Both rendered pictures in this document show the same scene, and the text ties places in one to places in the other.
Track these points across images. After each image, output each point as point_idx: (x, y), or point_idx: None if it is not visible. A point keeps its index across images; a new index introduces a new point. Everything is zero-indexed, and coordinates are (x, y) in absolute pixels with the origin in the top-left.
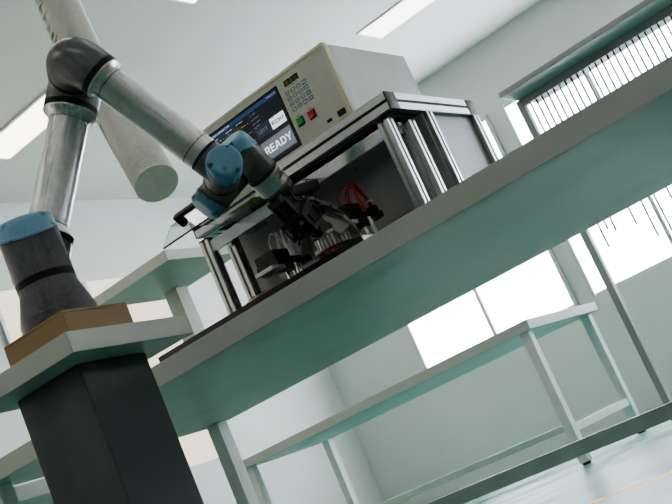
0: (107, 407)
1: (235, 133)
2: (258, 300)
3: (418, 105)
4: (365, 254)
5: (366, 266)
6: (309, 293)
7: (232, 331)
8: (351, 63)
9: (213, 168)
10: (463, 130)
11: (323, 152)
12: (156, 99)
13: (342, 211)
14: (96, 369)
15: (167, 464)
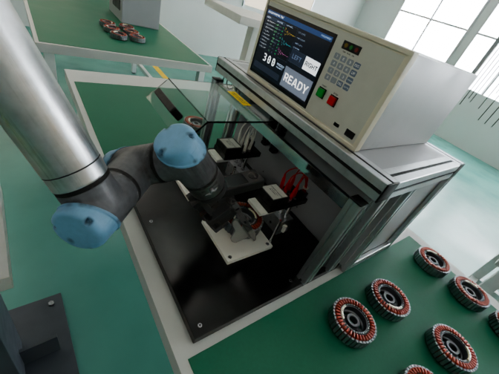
0: None
1: (182, 137)
2: (145, 228)
3: (411, 188)
4: (174, 368)
5: (171, 367)
6: (147, 298)
7: (121, 224)
8: (418, 85)
9: (55, 231)
10: (426, 189)
11: (304, 143)
12: (3, 74)
13: (268, 202)
14: None
15: None
